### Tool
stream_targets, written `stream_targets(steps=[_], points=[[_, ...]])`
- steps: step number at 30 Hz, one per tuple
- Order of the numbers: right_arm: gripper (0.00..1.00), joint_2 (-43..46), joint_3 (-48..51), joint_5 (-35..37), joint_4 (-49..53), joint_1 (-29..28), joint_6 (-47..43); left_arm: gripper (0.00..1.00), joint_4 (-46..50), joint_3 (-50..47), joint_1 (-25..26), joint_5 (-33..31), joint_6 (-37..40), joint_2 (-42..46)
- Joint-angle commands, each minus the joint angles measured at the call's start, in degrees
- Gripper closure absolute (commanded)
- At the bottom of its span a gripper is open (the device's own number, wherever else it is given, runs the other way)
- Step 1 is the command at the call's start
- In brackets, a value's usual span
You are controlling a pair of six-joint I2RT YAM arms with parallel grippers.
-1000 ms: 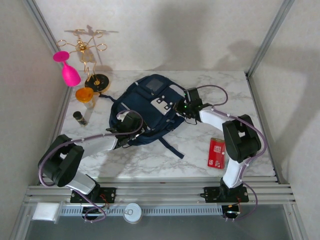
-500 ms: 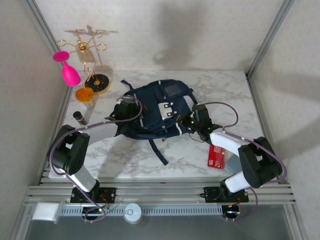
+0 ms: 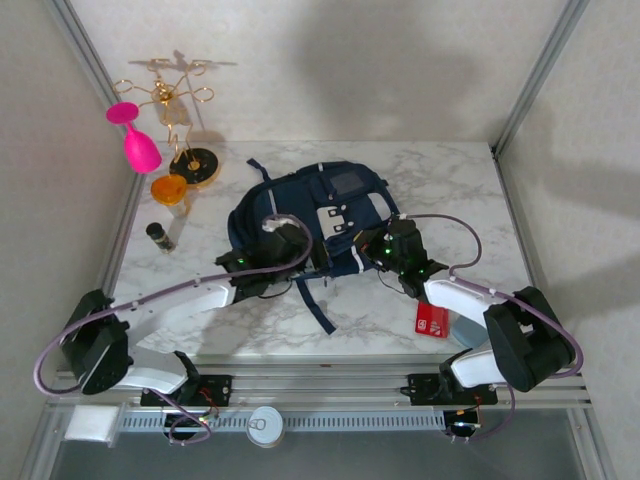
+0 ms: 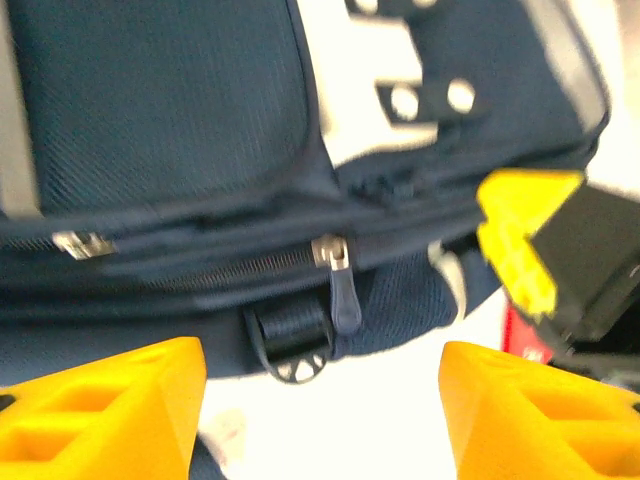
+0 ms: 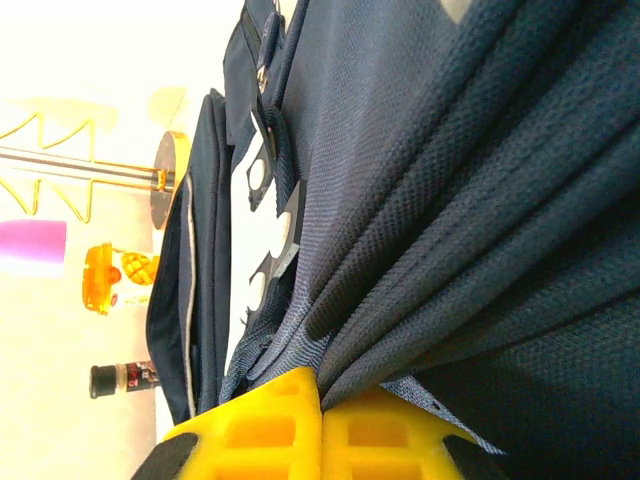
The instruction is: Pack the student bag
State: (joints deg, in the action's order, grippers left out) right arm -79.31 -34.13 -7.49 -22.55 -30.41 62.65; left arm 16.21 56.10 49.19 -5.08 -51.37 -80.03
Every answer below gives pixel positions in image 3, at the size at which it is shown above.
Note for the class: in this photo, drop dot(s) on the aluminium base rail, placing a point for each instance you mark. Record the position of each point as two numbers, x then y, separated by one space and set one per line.
320 385

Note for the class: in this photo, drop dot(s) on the blue-grey case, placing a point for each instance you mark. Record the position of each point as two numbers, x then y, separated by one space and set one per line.
469 332

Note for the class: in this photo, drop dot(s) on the aluminium frame post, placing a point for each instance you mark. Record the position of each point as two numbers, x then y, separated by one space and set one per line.
547 60
85 60

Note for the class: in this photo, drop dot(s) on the small black-capped spice bottle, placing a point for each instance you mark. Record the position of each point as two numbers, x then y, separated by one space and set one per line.
161 238

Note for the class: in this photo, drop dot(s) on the red card pack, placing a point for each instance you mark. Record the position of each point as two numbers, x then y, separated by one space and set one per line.
432 320

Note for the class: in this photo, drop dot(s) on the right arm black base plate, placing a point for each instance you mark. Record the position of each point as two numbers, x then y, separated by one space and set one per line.
425 390

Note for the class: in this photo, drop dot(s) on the silver tin can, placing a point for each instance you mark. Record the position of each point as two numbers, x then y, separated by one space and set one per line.
265 426

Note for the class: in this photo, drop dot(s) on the pink plastic wine glass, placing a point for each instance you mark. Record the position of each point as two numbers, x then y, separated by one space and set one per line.
141 152

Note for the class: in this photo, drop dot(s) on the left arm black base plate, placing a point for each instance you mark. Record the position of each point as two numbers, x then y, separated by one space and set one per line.
215 390

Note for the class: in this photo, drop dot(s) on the white foam block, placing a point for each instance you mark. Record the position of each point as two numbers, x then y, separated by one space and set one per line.
92 424

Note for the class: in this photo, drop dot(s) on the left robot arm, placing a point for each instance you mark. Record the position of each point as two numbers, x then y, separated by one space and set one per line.
175 307

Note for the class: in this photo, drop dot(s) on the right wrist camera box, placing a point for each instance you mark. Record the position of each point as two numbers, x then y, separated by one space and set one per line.
406 216

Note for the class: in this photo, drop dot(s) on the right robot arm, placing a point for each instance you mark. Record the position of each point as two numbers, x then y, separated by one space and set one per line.
460 295

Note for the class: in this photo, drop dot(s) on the orange goblet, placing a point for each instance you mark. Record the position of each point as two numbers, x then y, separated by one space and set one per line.
169 190

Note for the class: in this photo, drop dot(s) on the black control box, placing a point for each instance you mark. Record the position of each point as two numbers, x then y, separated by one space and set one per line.
462 421
185 422

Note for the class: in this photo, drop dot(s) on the navy blue backpack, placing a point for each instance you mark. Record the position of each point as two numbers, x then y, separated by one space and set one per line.
300 195

